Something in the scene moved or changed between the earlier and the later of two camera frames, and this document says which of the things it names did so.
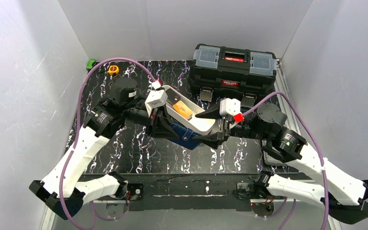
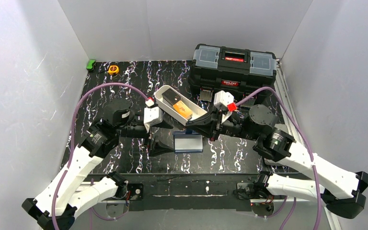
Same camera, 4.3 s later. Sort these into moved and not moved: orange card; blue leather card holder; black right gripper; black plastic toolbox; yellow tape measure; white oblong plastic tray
Moved: blue leather card holder; black right gripper
Not moved: orange card; black plastic toolbox; white oblong plastic tray; yellow tape measure
